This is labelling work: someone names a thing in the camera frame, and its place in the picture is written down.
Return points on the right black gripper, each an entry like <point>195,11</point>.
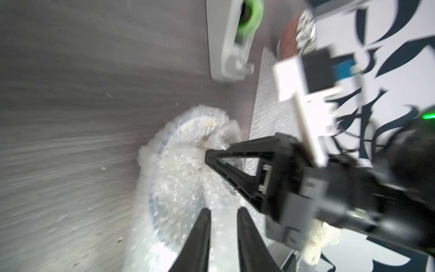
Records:
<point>279,181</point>

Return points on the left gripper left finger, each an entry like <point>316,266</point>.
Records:
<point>194,255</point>

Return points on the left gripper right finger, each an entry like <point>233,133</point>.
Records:
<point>253,254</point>

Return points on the blue yellow patterned bowl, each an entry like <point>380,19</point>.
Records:
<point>182,184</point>

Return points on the bubble wrap sheet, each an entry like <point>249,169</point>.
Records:
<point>270,116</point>
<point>146,252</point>

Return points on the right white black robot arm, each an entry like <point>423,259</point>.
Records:
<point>406,165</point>

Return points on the white teddy bear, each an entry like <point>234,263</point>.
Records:
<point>320,235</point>

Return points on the black white speckled bowl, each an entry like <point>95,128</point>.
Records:
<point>299,36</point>

